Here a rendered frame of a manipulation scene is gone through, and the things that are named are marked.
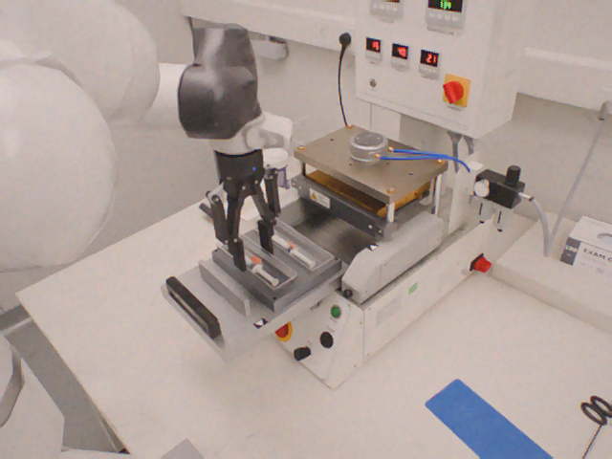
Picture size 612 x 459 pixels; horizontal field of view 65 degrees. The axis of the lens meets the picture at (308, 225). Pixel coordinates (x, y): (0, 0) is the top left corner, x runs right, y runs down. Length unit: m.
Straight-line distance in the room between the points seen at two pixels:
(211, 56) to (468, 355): 0.78
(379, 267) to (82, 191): 0.70
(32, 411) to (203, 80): 0.41
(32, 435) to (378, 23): 0.93
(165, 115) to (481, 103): 0.59
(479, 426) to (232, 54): 0.77
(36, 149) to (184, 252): 1.15
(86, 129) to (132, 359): 0.91
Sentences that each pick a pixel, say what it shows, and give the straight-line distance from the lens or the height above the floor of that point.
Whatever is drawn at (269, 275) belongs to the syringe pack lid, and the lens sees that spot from 0.85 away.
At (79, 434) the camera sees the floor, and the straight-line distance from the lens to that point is 2.05.
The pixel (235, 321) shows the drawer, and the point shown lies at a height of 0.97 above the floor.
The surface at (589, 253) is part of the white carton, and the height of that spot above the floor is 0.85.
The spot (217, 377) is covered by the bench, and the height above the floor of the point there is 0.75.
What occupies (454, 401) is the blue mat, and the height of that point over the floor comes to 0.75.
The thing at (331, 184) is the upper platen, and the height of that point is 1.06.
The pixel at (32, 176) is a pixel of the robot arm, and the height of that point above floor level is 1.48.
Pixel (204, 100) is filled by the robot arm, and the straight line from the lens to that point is 0.61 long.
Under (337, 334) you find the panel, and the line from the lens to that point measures 0.96.
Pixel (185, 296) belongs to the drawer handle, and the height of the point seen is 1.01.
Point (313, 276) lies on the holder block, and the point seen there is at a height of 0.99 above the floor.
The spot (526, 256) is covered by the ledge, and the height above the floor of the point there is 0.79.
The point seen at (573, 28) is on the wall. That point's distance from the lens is 1.35.
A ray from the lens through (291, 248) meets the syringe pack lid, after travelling 0.93.
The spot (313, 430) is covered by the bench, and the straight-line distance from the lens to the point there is 0.97.
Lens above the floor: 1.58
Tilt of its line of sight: 36 degrees down
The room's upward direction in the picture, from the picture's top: 3 degrees counter-clockwise
